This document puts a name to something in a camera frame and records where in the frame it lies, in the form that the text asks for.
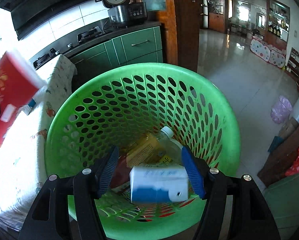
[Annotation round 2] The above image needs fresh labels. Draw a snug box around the green plastic basket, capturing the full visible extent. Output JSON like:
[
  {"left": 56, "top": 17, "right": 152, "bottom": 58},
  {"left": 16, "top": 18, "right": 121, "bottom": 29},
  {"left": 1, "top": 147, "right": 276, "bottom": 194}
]
[{"left": 44, "top": 62, "right": 241, "bottom": 240}]

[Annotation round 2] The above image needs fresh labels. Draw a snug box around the wooden display cabinet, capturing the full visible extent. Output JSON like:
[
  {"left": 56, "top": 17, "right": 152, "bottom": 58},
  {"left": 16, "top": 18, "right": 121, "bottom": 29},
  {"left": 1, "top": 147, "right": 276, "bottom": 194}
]
[{"left": 204, "top": 0, "right": 227, "bottom": 33}]

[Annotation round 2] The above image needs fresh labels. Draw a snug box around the printed white tablecloth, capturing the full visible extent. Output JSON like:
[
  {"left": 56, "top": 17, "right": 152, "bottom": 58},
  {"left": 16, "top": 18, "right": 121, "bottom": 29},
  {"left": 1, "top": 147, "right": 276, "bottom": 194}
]
[{"left": 0, "top": 54, "right": 77, "bottom": 230}]

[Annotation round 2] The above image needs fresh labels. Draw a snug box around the green kitchen cabinet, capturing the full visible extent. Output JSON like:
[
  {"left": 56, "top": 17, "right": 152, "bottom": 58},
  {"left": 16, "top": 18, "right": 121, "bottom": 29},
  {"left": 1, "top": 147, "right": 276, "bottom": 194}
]
[{"left": 64, "top": 26, "right": 164, "bottom": 80}]

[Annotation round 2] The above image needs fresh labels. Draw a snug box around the white milk carton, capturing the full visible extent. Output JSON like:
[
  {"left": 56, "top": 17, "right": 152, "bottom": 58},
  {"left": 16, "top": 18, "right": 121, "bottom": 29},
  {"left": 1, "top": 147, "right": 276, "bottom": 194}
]
[{"left": 129, "top": 164, "right": 190, "bottom": 203}]

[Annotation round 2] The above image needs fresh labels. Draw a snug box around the red paper food bag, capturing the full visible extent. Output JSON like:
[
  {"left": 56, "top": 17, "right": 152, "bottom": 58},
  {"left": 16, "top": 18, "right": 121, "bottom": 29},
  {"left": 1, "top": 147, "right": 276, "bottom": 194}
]
[{"left": 0, "top": 51, "right": 47, "bottom": 149}]

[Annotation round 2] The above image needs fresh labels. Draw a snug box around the black gas stove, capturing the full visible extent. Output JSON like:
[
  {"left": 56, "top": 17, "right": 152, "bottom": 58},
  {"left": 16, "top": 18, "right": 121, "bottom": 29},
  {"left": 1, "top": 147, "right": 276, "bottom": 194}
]
[{"left": 33, "top": 26, "right": 102, "bottom": 70}]

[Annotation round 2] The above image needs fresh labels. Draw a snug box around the black rice cooker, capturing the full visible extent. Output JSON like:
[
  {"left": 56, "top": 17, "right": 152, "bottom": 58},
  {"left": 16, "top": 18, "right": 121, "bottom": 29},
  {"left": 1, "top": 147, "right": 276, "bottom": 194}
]
[{"left": 97, "top": 0, "right": 148, "bottom": 28}]

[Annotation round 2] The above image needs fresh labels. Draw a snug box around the black range hood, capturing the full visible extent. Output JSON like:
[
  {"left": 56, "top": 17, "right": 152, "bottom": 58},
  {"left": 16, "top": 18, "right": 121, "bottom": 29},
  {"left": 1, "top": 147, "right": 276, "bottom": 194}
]
[{"left": 4, "top": 0, "right": 100, "bottom": 41}]

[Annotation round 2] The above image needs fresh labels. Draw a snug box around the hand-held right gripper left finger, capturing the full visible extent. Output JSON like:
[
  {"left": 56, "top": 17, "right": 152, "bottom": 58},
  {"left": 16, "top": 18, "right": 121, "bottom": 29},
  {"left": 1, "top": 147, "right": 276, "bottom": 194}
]
[{"left": 18, "top": 145, "right": 120, "bottom": 240}]

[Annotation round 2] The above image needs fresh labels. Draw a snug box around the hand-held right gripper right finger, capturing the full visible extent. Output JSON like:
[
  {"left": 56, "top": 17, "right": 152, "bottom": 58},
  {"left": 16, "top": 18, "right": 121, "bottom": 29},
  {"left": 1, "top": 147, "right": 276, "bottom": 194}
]
[{"left": 182, "top": 145, "right": 281, "bottom": 240}]

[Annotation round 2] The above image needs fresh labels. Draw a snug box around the wooden shelf with bottles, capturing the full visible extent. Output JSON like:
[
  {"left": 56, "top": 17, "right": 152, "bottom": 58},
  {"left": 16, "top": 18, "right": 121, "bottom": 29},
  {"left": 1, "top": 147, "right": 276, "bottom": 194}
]
[{"left": 266, "top": 0, "right": 290, "bottom": 43}]

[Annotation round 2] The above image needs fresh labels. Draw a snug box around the wooden glass door cabinet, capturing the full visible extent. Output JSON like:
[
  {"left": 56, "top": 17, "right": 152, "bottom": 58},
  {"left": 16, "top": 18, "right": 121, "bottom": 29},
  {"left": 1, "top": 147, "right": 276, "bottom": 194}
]
[{"left": 129, "top": 0, "right": 199, "bottom": 73}]

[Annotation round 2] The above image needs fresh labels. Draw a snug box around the pink plastic bag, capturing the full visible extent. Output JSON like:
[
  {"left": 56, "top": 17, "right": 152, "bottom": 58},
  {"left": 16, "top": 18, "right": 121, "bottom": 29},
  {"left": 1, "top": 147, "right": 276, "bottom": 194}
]
[{"left": 270, "top": 95, "right": 293, "bottom": 124}]

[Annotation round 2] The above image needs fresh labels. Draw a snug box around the green side cabinet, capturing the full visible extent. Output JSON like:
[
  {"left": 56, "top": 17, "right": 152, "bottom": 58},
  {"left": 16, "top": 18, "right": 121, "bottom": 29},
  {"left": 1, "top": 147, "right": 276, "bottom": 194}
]
[{"left": 263, "top": 172, "right": 299, "bottom": 230}]

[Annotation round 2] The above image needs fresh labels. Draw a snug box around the low wooden shelf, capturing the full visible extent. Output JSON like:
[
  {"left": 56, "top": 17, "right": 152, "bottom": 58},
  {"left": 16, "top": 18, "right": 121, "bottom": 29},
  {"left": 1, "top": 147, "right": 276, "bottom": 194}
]
[{"left": 285, "top": 47, "right": 299, "bottom": 93}]

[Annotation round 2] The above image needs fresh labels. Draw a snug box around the yellow snack packet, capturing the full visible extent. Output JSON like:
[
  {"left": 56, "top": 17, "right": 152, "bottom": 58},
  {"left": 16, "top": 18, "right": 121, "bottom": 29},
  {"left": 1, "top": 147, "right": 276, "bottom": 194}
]
[{"left": 126, "top": 132, "right": 176, "bottom": 168}]

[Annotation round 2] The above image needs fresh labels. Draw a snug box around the polka dot play tent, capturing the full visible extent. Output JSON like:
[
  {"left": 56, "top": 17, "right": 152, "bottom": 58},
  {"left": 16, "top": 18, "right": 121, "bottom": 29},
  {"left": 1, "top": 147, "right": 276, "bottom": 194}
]
[{"left": 250, "top": 36, "right": 287, "bottom": 68}]

